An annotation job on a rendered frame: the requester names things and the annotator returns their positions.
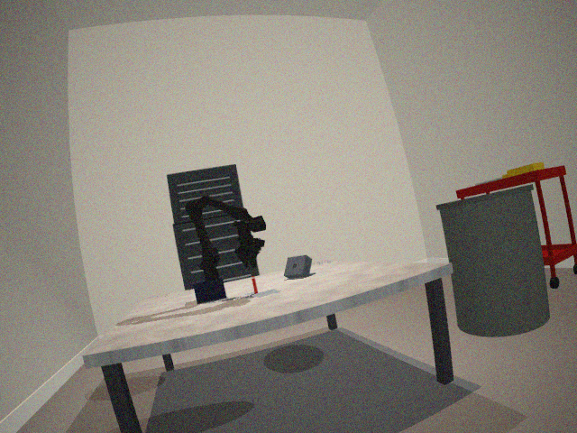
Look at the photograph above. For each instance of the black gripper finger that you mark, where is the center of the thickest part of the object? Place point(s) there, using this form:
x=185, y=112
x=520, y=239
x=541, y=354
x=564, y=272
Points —
x=252, y=257
x=244, y=259

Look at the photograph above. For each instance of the grey sloped panel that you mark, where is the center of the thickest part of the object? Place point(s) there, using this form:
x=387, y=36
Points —
x=298, y=266

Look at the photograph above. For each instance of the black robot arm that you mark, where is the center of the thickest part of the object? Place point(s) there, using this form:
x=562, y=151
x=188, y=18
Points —
x=210, y=254

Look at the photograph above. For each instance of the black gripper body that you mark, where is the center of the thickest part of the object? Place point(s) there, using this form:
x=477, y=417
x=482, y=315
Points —
x=246, y=245

